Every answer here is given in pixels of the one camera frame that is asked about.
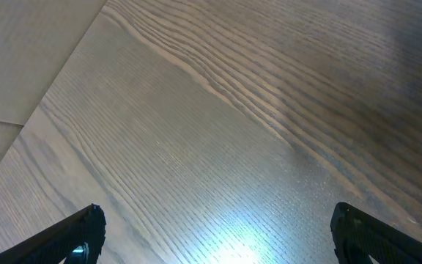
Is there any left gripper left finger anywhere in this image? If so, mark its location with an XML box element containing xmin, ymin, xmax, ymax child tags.
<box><xmin>0</xmin><ymin>204</ymin><xmax>106</xmax><ymax>264</ymax></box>

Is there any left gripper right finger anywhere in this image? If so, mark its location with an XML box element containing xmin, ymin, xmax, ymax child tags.
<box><xmin>330</xmin><ymin>202</ymin><xmax>422</xmax><ymax>264</ymax></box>

